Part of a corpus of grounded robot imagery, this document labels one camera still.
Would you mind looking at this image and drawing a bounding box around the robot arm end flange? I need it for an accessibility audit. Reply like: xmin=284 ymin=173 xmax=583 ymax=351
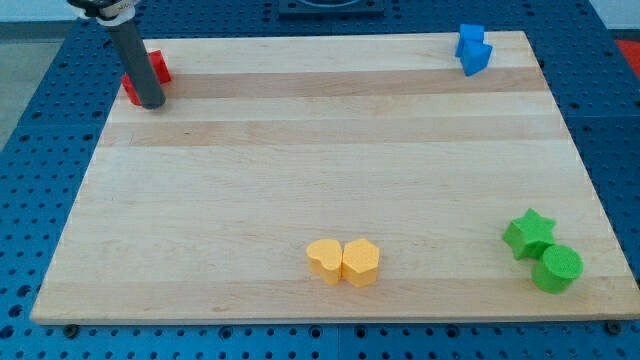
xmin=66 ymin=0 xmax=140 ymax=27

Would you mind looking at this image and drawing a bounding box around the blue cube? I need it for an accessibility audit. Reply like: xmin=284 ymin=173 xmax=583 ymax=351
xmin=455 ymin=24 xmax=485 ymax=58

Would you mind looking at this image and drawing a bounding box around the light wooden board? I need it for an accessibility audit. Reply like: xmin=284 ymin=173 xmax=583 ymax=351
xmin=31 ymin=31 xmax=639 ymax=325

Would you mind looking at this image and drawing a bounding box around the yellow heart block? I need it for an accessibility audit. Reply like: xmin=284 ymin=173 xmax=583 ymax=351
xmin=306 ymin=239 xmax=343 ymax=285

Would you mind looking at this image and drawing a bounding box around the yellow hexagon block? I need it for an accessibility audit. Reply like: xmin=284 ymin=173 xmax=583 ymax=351
xmin=342 ymin=238 xmax=380 ymax=288

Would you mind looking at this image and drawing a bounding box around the blue triangular prism block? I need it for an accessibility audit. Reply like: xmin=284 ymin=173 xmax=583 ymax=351
xmin=460 ymin=40 xmax=493 ymax=77

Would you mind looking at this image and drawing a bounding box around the red block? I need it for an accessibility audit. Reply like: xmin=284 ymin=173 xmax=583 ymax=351
xmin=121 ymin=49 xmax=172 ymax=106

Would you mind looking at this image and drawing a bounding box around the green star block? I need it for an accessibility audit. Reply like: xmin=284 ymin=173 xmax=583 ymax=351
xmin=502 ymin=208 xmax=556 ymax=260

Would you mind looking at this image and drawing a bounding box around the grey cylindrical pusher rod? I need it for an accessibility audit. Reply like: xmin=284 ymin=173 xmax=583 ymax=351
xmin=107 ymin=19 xmax=166 ymax=109

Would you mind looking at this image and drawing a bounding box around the green cylinder block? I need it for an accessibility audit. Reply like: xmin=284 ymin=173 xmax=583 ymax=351
xmin=531 ymin=245 xmax=584 ymax=294

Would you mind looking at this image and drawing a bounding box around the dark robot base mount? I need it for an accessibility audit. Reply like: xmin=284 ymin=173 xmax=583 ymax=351
xmin=278 ymin=0 xmax=386 ymax=18

